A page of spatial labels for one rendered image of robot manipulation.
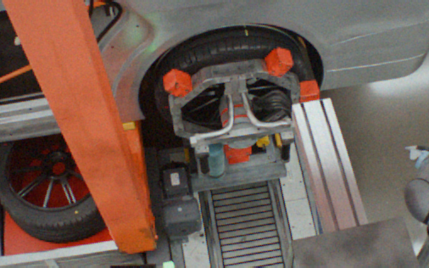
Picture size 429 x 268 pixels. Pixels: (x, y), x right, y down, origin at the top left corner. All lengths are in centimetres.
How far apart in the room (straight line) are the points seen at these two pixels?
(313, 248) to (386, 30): 160
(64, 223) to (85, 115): 123
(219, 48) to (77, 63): 100
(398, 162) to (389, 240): 242
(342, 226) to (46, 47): 85
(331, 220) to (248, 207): 221
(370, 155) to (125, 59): 165
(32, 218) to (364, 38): 168
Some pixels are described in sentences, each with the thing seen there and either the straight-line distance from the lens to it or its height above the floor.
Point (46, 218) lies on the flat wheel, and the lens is 323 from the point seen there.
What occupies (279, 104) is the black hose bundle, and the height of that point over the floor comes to 104.
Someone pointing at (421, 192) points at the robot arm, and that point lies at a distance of 223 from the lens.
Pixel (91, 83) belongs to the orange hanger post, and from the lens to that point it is 191.
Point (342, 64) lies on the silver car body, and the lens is 299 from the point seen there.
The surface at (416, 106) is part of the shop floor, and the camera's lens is 407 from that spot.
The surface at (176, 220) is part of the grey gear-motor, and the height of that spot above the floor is 40.
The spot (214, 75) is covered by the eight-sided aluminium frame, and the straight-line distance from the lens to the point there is 272.
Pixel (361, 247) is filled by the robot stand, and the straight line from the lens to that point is 144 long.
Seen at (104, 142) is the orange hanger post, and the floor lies 149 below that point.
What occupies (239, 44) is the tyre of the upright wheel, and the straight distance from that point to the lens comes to 274.
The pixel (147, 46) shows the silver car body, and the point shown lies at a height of 126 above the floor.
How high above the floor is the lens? 336
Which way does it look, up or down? 60 degrees down
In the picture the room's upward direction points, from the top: 6 degrees counter-clockwise
